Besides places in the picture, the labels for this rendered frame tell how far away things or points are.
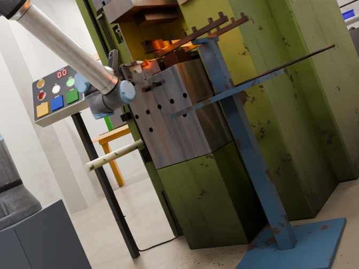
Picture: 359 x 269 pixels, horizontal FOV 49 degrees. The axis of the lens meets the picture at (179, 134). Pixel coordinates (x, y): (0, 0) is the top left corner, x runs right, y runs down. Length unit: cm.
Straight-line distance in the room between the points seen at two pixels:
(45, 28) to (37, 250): 78
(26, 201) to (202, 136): 96
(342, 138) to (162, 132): 98
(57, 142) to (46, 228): 423
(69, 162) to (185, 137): 355
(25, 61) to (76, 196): 186
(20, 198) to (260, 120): 117
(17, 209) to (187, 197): 110
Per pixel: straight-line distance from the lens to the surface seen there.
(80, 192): 533
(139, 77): 206
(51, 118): 230
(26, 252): 105
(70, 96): 223
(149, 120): 200
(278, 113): 190
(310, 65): 223
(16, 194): 113
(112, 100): 161
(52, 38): 150
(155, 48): 150
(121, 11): 209
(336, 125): 226
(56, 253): 113
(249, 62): 186
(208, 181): 190
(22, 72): 551
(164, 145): 198
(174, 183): 203
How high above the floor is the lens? 70
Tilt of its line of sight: 3 degrees down
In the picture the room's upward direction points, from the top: 22 degrees counter-clockwise
